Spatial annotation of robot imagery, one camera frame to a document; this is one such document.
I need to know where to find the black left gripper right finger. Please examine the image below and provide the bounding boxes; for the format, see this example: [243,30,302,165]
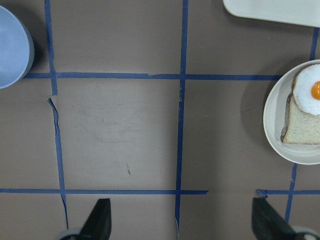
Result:
[251,197,296,240]

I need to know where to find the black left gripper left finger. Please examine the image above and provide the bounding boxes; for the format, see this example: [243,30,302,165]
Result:
[79,198,112,240]

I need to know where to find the cream round plate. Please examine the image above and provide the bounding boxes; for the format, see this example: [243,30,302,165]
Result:
[263,59,320,165]

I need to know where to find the bottom bread slice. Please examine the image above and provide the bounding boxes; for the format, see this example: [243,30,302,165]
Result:
[280,93,320,145]

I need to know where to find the fried egg toy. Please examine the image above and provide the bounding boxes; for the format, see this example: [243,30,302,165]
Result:
[293,64,320,116]

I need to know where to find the blue bowl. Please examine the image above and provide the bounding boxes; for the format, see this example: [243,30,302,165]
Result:
[0,6,35,89]

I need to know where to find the cream rectangular tray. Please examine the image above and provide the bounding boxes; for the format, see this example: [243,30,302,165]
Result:
[223,0,320,28]

